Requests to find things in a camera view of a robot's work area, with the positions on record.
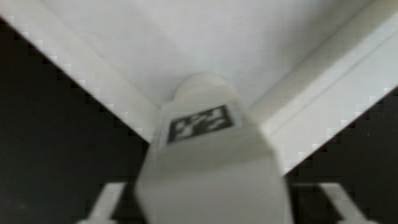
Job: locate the white U-shaped obstacle fence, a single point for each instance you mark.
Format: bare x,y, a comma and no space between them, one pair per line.
339,57

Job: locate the white table leg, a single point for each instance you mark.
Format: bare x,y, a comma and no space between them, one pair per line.
211,180

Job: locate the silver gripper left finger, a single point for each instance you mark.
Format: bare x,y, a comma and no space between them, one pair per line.
104,208

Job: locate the white square tabletop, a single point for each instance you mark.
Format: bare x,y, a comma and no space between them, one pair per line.
133,45

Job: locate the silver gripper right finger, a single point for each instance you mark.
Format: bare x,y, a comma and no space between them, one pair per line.
353,215

